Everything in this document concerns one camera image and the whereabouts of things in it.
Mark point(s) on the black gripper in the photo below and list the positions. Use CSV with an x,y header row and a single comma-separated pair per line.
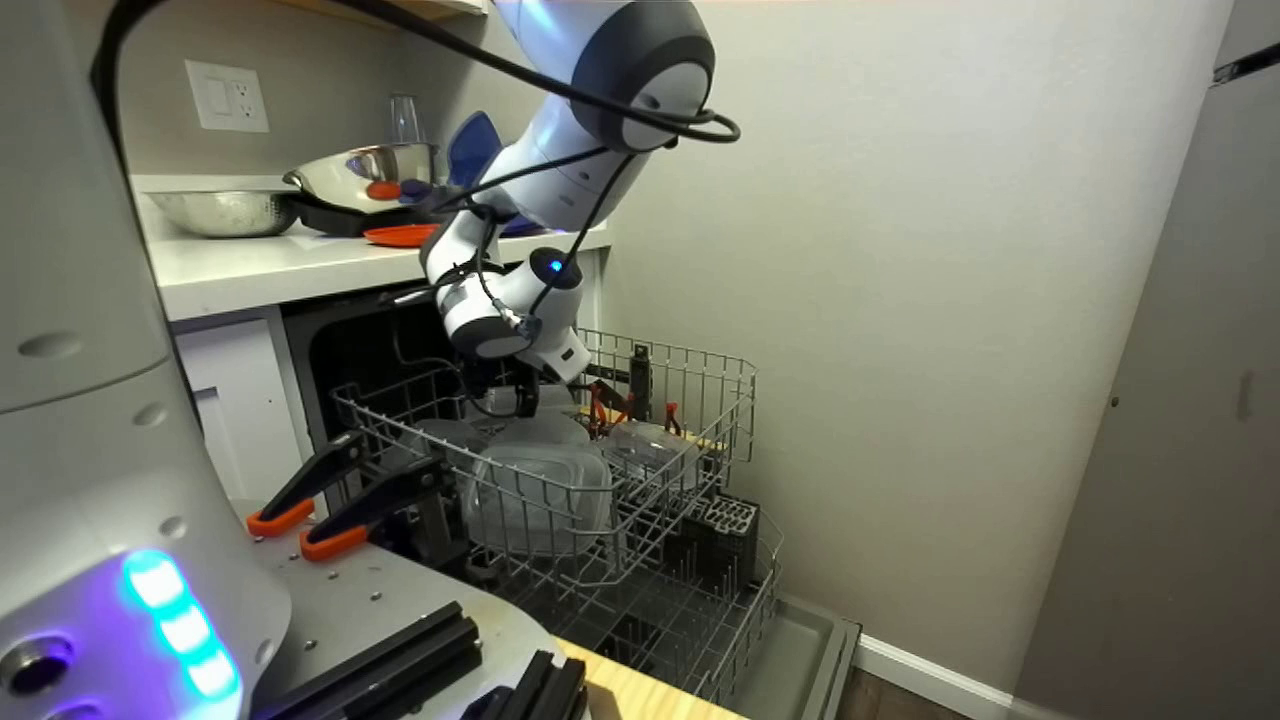
x,y
502,389

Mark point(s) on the clear plastic lunch box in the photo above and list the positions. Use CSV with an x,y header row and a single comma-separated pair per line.
x,y
536,491

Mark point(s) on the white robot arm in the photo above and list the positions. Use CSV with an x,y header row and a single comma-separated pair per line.
x,y
126,585

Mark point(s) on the black bottle in rack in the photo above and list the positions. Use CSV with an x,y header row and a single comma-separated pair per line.
x,y
642,382

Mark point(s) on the clear plastic container in rack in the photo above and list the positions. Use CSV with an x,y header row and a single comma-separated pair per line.
x,y
664,457

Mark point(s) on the lower dishwasher rack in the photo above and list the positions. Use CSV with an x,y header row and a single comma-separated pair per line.
x,y
669,620

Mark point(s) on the black orange clamp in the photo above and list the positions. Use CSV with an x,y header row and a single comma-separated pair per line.
x,y
406,513
298,494

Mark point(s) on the red square plastic lid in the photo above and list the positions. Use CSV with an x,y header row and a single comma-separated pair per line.
x,y
402,235

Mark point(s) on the blue plastic bowl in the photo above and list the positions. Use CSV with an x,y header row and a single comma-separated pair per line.
x,y
475,151

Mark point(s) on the black pan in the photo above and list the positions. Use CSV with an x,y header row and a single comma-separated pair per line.
x,y
333,223

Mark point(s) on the steel mixing bowl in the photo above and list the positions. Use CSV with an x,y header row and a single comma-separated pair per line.
x,y
368,178

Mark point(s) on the black cutlery basket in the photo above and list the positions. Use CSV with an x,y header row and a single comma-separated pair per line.
x,y
727,541

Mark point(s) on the clear glass on counter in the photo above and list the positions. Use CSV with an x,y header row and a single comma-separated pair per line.
x,y
406,122

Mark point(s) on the black aluminium rails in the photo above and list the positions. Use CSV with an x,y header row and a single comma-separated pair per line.
x,y
412,666

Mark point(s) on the steel colander bowl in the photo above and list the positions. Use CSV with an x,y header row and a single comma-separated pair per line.
x,y
226,214

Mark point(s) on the open dishwasher door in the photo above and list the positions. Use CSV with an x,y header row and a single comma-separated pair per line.
x,y
797,666

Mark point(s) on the white wire dish rack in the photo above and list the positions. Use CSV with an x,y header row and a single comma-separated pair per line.
x,y
425,419

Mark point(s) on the white wall outlet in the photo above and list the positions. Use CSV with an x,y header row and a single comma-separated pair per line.
x,y
226,97

